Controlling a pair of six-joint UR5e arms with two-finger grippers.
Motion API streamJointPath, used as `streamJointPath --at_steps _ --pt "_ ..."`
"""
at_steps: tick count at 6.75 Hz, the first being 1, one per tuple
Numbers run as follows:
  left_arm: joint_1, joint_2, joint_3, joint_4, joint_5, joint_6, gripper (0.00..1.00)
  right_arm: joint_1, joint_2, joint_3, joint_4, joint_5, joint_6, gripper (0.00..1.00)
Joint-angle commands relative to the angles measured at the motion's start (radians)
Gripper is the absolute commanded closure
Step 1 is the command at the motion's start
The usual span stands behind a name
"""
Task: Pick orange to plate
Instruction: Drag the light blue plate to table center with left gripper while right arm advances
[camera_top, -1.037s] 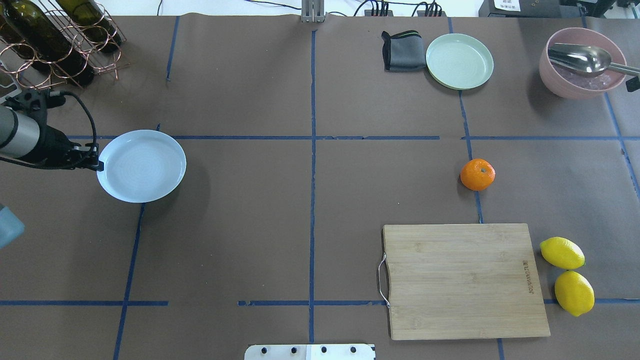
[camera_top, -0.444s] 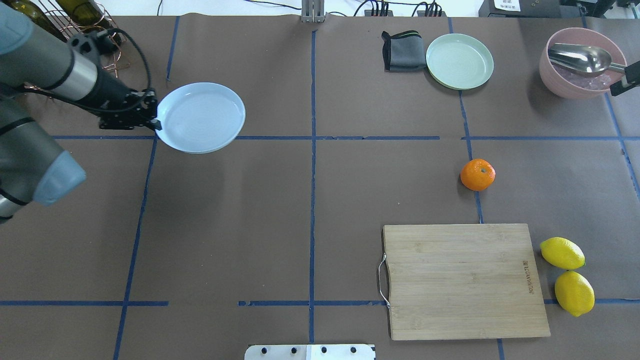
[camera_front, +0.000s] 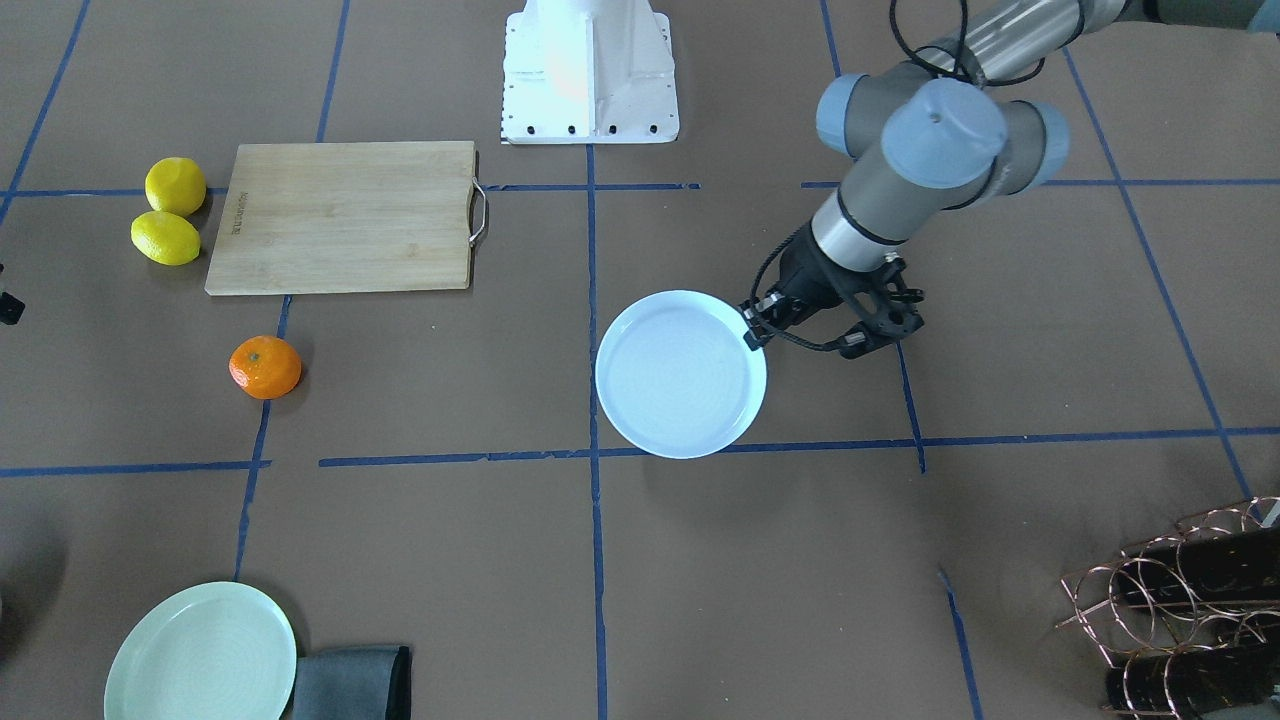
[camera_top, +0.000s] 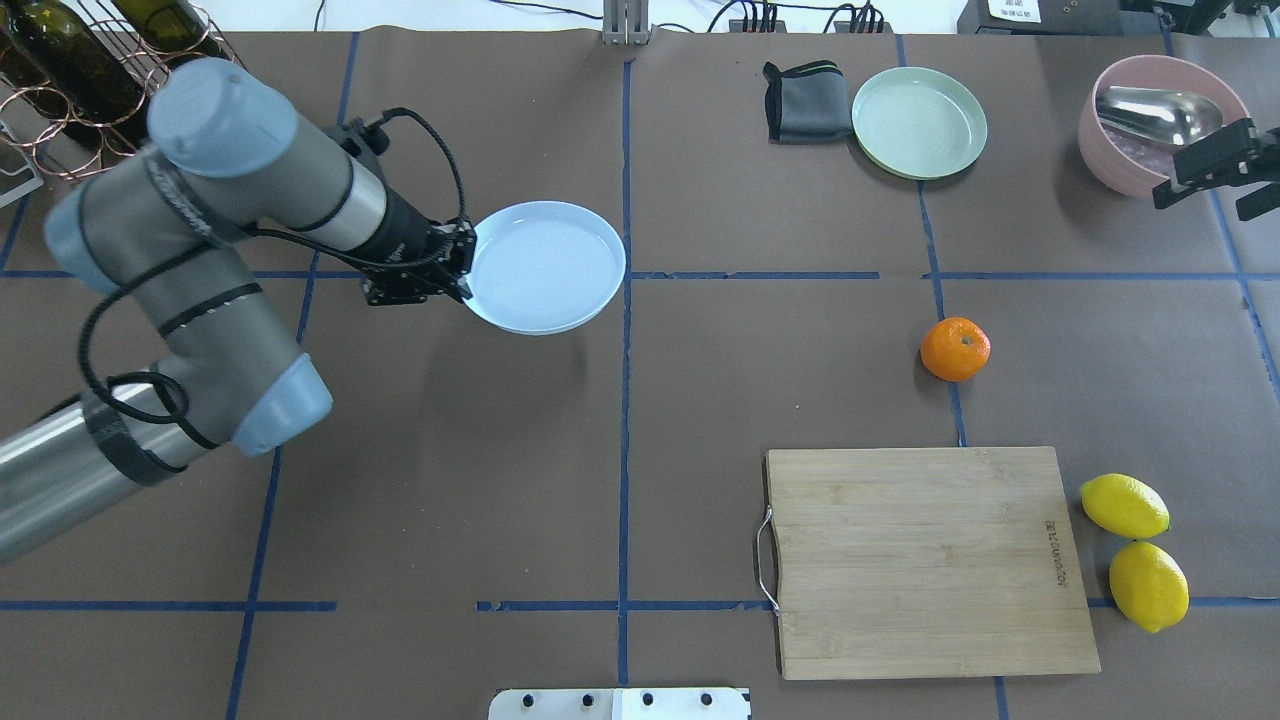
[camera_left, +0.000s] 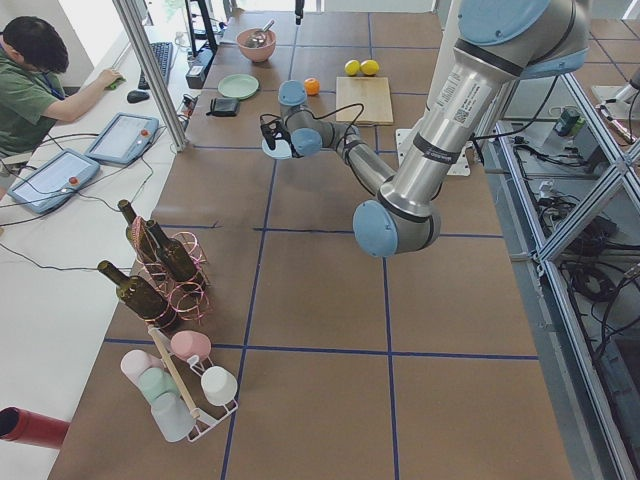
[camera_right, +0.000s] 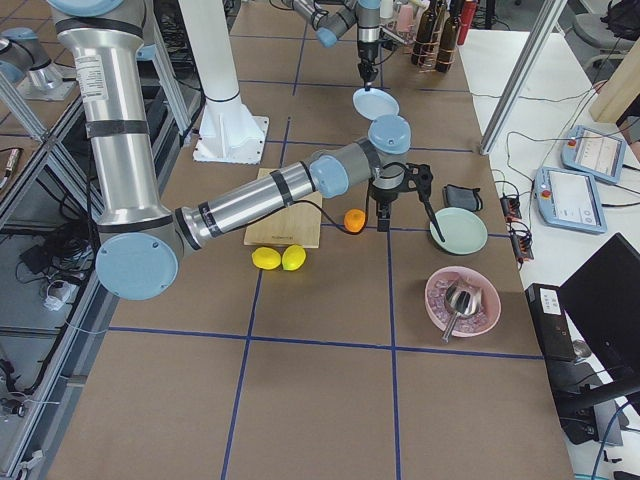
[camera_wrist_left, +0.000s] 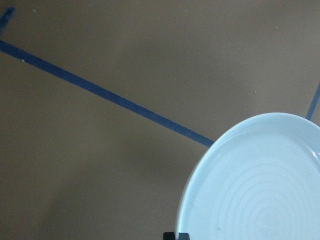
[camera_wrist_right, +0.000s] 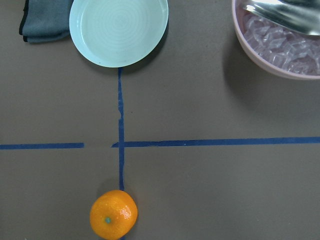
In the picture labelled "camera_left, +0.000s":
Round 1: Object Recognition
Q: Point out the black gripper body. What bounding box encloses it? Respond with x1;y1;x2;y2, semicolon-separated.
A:
259;114;291;147

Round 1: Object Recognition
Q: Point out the light blue plate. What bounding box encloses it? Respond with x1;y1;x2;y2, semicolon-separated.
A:
261;139;293;160

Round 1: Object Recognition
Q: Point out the orange mandarin fruit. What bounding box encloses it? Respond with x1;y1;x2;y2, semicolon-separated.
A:
303;77;321;96

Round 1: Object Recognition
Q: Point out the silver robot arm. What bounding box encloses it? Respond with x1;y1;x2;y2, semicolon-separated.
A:
260;1;591;258

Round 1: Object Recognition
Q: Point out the light green plate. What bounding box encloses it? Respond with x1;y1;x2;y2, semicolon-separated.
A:
218;74;260;100

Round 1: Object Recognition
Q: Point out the folded dark grey cloth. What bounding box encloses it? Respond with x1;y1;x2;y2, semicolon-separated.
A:
206;97;240;117

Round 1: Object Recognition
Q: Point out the pink bowl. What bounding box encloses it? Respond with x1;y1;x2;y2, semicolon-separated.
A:
236;28;276;63

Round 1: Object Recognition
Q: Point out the metal ice scoop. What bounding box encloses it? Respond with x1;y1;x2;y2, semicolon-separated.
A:
244;19;275;48

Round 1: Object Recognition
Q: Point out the lower yellow lemon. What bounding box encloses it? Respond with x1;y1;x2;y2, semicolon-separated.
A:
344;59;361;77

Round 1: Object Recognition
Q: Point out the yellow lemon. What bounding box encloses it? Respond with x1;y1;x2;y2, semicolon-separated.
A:
360;59;380;76
344;59;361;77

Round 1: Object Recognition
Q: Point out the bamboo cutting board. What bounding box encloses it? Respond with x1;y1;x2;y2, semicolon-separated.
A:
335;76;394;125

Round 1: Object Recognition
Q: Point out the upper yellow lemon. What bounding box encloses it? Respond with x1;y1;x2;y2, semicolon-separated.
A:
360;59;380;76

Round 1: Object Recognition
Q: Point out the black keyboard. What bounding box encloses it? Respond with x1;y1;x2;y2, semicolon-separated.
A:
137;41;175;92

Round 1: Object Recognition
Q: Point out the black computer mouse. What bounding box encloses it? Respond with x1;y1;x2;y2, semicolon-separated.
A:
126;90;150;104

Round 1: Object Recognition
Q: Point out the far teach pendant tablet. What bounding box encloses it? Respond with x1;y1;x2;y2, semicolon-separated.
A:
85;112;159;166

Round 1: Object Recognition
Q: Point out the teach pendant tablet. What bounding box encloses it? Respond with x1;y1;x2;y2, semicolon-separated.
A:
85;112;159;166
8;149;100;214

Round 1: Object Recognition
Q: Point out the dark wine bottle upper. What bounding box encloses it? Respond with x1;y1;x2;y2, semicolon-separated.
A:
146;219;203;285

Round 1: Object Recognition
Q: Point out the dark wine bottle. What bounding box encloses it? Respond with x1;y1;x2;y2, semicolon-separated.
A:
97;260;181;333
117;199;156;264
146;219;203;285

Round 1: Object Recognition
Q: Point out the dark wine bottle lower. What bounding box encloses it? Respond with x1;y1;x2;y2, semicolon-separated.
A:
97;260;181;333

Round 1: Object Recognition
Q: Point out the near teach pendant tablet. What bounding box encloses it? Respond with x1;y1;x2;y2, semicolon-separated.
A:
8;149;100;214

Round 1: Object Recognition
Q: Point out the seated person green shirt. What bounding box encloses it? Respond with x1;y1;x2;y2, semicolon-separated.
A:
1;16;122;159

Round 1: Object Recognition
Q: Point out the white plastic cup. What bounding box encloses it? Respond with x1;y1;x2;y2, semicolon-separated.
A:
201;366;238;406

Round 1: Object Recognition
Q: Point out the pale pink plastic cup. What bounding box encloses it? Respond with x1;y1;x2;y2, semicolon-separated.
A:
120;349;164;386

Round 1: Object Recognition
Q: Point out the mint green plastic cup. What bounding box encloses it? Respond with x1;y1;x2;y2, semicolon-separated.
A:
137;367;180;404

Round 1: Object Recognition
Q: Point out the grey plastic cup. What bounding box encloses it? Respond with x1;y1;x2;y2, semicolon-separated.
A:
150;392;195;442

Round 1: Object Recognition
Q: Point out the red cylinder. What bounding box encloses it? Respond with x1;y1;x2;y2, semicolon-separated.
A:
1;407;70;449

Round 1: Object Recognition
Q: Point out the copper wire bottle rack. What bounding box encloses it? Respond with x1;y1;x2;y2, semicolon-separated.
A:
137;216;211;324

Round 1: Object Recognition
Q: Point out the aluminium frame post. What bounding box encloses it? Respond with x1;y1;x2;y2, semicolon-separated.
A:
112;0;187;152

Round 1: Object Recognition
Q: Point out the white wire cup rack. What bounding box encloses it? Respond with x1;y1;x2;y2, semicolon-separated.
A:
148;327;238;443

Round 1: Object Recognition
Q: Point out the wooden rack handle rod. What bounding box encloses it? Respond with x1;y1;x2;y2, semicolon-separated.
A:
147;327;200;419

